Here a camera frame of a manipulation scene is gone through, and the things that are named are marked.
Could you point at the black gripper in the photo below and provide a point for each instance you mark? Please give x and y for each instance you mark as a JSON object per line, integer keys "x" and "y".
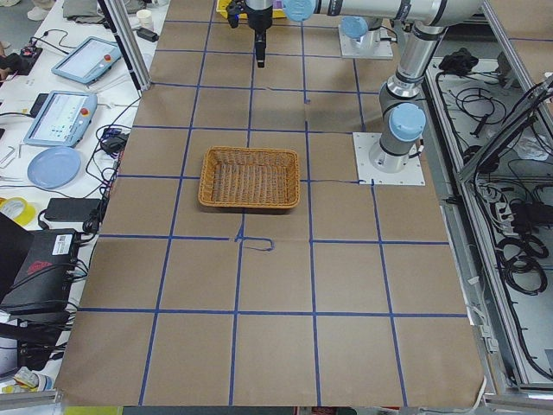
{"x": 259, "y": 19}

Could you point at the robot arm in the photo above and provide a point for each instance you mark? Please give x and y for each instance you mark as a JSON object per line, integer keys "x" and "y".
{"x": 404, "y": 121}

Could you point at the yellow tape roll on desk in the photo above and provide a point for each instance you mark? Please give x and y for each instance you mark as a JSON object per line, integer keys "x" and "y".
{"x": 18, "y": 210}

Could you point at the yellow plastic basket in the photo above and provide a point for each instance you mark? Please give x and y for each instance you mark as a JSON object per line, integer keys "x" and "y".
{"x": 276, "y": 13}

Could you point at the white paper cup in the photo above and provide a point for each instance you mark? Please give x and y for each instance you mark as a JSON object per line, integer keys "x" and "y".
{"x": 145, "y": 19}

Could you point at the brown wicker basket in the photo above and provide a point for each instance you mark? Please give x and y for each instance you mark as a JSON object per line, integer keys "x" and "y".
{"x": 258, "y": 178}

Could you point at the teach pendant tablet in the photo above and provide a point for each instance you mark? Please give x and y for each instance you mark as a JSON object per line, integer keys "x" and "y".
{"x": 62, "y": 119}
{"x": 89, "y": 61}

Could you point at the light blue plate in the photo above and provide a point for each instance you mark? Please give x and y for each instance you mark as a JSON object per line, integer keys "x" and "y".
{"x": 54, "y": 167}

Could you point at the black power adapter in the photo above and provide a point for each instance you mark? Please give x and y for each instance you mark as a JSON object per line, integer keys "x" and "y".
{"x": 71, "y": 209}

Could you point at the black electronics box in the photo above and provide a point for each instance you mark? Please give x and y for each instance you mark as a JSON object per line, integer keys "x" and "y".
{"x": 35, "y": 270}

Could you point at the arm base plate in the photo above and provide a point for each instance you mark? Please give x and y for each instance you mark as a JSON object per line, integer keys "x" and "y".
{"x": 373, "y": 45}
{"x": 376, "y": 167}

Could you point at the aluminium frame post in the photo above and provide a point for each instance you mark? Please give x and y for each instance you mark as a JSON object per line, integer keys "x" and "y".
{"x": 116, "y": 15}

